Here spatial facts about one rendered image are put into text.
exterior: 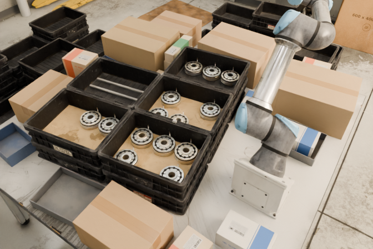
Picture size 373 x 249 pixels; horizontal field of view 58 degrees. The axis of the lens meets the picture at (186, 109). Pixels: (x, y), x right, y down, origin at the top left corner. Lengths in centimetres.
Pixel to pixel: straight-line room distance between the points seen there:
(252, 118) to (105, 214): 68
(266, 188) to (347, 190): 130
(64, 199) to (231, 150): 82
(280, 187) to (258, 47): 100
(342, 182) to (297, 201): 110
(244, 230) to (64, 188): 82
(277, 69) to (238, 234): 66
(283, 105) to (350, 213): 99
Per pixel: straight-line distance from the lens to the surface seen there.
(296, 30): 144
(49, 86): 198
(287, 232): 154
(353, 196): 265
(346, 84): 197
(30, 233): 246
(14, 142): 196
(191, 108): 175
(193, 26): 237
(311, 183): 170
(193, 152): 151
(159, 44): 210
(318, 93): 185
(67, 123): 177
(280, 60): 142
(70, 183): 168
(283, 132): 143
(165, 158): 152
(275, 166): 143
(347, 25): 409
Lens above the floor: 202
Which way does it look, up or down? 43 degrees down
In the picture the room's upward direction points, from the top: straight up
